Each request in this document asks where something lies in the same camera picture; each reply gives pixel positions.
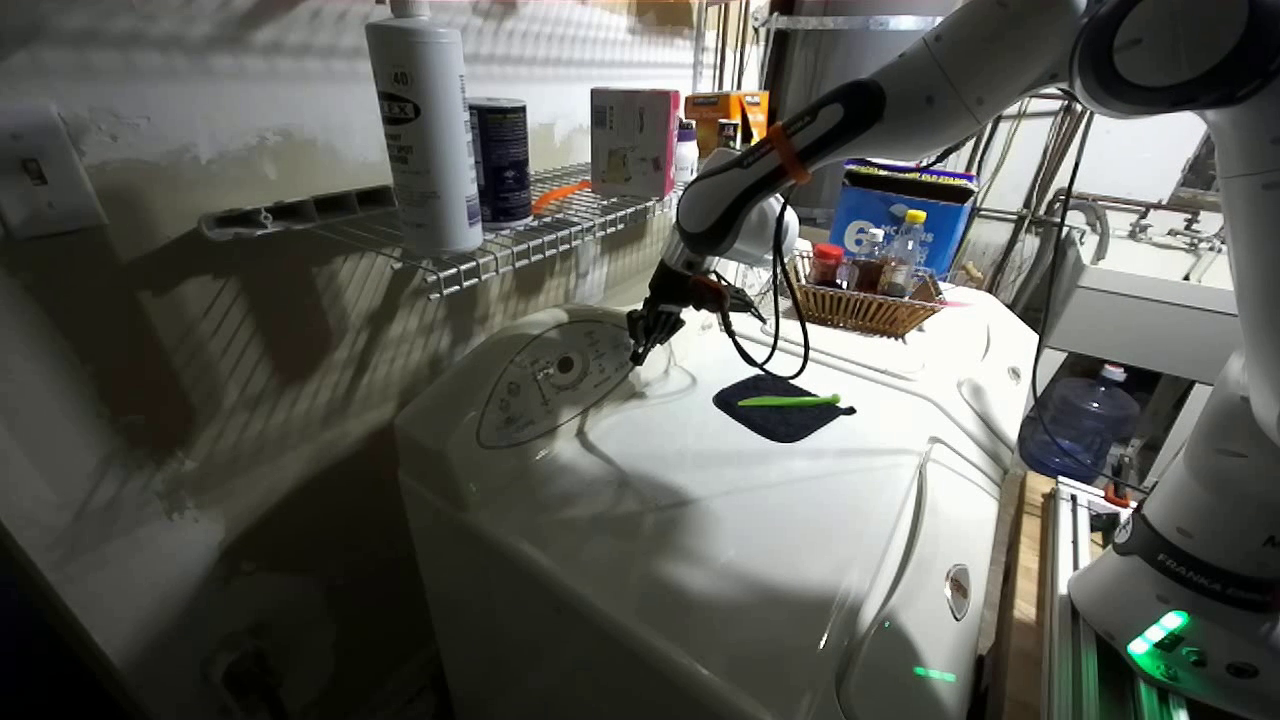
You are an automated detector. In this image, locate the tall white bottle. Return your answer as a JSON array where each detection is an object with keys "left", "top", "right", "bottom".
[{"left": 359, "top": 0, "right": 489, "bottom": 263}]

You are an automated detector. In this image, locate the grey water heater tank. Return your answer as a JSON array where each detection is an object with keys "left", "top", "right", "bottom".
[{"left": 759, "top": 0, "right": 964, "bottom": 216}]

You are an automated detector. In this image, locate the pink and white box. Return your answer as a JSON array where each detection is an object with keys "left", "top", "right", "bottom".
[{"left": 588, "top": 82, "right": 682, "bottom": 202}]

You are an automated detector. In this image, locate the aluminium frame rail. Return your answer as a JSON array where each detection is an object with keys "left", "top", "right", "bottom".
[{"left": 1038, "top": 475, "right": 1134, "bottom": 720}]

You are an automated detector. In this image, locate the white dryer machine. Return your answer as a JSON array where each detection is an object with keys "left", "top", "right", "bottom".
[{"left": 681, "top": 216, "right": 1059, "bottom": 473}]

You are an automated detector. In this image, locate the dark blue cloth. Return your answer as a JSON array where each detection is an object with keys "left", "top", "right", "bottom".
[{"left": 708, "top": 368, "right": 858, "bottom": 446}]

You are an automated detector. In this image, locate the dark blue can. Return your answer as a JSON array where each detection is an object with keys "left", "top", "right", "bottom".
[{"left": 462, "top": 97, "right": 536, "bottom": 229}]

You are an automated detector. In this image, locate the white wall switch plate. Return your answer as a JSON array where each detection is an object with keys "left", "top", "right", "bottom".
[{"left": 0, "top": 109, "right": 107, "bottom": 244}]

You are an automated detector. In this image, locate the red capped bottle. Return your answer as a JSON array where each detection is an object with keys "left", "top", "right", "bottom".
[{"left": 809, "top": 235, "right": 850, "bottom": 291}]

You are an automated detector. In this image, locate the white utility sink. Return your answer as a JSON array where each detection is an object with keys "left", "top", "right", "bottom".
[{"left": 1038, "top": 195, "right": 1248, "bottom": 386}]

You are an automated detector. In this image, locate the white wire shelf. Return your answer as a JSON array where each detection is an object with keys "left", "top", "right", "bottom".
[{"left": 195, "top": 141, "right": 750, "bottom": 304}]

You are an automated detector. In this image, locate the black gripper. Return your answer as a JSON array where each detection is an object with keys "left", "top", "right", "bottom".
[{"left": 620, "top": 255, "right": 736, "bottom": 368}]

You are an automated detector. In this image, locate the blue water jug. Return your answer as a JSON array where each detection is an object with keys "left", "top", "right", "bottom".
[{"left": 1014, "top": 358, "right": 1147, "bottom": 489}]

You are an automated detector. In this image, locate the white washing machine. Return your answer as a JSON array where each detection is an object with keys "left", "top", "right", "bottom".
[{"left": 392, "top": 298, "right": 1032, "bottom": 720}]

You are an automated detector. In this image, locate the wooden board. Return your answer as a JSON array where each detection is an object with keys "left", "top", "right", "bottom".
[{"left": 987, "top": 463, "right": 1059, "bottom": 720}]

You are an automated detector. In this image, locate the orange cardboard box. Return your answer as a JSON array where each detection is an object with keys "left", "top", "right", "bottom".
[{"left": 681, "top": 87, "right": 775, "bottom": 163}]

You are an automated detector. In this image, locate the wicker basket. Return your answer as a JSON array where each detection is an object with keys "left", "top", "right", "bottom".
[{"left": 778, "top": 259, "right": 949, "bottom": 339}]

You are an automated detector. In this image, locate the small orange item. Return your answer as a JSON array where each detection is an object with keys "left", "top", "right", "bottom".
[{"left": 527, "top": 175, "right": 598, "bottom": 219}]

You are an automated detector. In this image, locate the blue detergent box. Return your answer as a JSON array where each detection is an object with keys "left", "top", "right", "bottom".
[{"left": 826, "top": 156, "right": 985, "bottom": 282}]

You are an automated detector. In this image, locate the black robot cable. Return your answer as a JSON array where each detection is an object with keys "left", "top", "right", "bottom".
[{"left": 714, "top": 191, "right": 817, "bottom": 386}]

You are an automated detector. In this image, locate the clear yellow capped bottle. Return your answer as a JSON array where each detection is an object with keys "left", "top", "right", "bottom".
[{"left": 883, "top": 202, "right": 940, "bottom": 304}]

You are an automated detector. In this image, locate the green pen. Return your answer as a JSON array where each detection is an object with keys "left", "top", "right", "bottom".
[{"left": 732, "top": 386, "right": 846, "bottom": 415}]

